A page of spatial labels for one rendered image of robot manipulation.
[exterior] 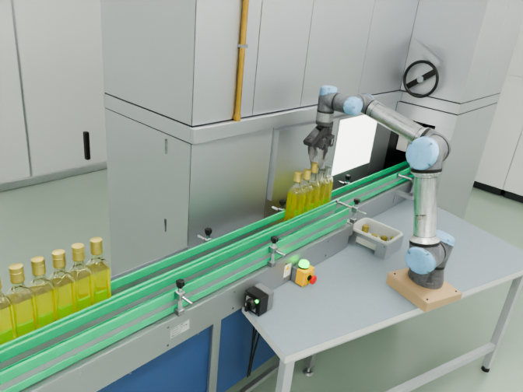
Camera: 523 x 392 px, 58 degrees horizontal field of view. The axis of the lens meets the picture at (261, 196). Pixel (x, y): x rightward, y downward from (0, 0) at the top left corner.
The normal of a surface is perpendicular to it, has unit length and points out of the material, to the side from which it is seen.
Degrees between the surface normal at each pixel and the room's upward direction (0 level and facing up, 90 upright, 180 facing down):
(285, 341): 0
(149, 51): 90
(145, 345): 90
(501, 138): 90
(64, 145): 90
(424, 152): 80
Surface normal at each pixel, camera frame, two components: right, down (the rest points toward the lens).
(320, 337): 0.09, -0.91
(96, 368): 0.73, 0.33
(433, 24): -0.67, 0.24
